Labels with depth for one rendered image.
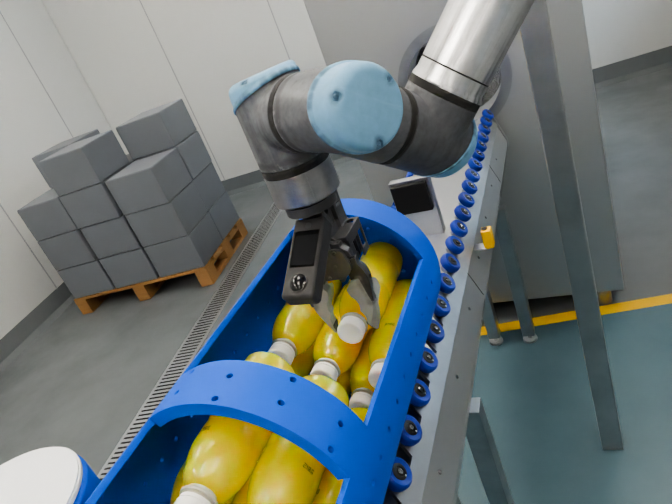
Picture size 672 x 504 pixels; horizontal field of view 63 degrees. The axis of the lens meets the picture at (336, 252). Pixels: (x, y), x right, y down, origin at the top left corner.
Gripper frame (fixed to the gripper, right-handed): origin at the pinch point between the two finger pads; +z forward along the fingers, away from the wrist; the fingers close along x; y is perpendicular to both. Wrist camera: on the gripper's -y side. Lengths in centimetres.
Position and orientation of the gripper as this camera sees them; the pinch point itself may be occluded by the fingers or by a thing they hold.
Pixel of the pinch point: (352, 326)
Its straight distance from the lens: 79.9
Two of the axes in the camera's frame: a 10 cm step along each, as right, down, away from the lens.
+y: 3.0, -5.2, 8.0
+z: 3.3, 8.4, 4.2
